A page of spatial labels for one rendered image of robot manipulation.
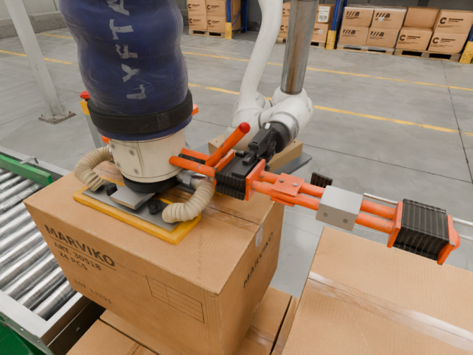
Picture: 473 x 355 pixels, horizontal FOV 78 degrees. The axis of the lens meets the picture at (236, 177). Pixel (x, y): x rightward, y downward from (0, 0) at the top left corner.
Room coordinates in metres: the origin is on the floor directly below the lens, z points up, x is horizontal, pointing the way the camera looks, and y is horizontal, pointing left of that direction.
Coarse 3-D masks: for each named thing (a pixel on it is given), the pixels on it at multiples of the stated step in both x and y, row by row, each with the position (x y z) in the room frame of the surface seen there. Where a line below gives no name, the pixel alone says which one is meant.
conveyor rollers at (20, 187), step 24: (0, 168) 1.49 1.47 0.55; (0, 192) 1.29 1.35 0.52; (24, 192) 1.26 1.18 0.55; (0, 216) 1.07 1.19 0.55; (24, 216) 1.07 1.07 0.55; (0, 240) 0.94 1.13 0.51; (24, 240) 0.91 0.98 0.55; (0, 264) 0.78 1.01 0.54; (24, 264) 0.78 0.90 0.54; (48, 264) 0.78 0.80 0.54; (0, 288) 0.68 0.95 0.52; (24, 288) 0.68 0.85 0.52; (48, 288) 0.68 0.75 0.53; (48, 312) 0.58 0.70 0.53
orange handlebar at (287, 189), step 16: (192, 112) 0.85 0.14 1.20; (176, 160) 0.56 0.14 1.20; (272, 176) 0.50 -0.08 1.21; (288, 176) 0.49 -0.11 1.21; (272, 192) 0.45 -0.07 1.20; (288, 192) 0.44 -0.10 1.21; (304, 192) 0.46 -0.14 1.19; (320, 192) 0.45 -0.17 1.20; (368, 208) 0.40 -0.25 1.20; (384, 208) 0.40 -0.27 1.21; (368, 224) 0.36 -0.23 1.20; (384, 224) 0.36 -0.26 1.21
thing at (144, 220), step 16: (80, 192) 0.59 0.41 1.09; (96, 192) 0.59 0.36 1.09; (112, 192) 0.57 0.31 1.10; (96, 208) 0.54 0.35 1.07; (112, 208) 0.53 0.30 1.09; (128, 208) 0.52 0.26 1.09; (144, 208) 0.52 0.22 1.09; (160, 208) 0.52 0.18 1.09; (144, 224) 0.48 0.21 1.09; (160, 224) 0.47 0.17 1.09; (176, 224) 0.47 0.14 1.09; (192, 224) 0.48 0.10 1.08; (176, 240) 0.43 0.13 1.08
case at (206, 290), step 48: (48, 192) 0.62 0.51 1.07; (48, 240) 0.57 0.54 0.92; (96, 240) 0.46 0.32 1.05; (144, 240) 0.44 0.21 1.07; (192, 240) 0.44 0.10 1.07; (240, 240) 0.44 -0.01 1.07; (96, 288) 0.51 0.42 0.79; (144, 288) 0.41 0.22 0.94; (192, 288) 0.34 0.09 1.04; (240, 288) 0.39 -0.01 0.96; (192, 336) 0.35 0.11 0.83; (240, 336) 0.40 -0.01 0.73
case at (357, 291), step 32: (320, 256) 0.50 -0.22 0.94; (352, 256) 0.50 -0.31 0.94; (384, 256) 0.50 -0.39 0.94; (416, 256) 0.50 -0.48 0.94; (320, 288) 0.41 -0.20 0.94; (352, 288) 0.41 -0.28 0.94; (384, 288) 0.41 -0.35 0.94; (416, 288) 0.41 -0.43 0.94; (448, 288) 0.41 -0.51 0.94; (320, 320) 0.33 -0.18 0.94; (352, 320) 0.33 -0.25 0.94; (384, 320) 0.33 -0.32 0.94; (416, 320) 0.33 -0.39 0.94; (448, 320) 0.33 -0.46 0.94; (288, 352) 0.26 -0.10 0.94; (320, 352) 0.26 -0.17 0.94; (352, 352) 0.26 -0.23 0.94; (384, 352) 0.26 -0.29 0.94; (416, 352) 0.26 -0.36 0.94; (448, 352) 0.26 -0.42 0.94
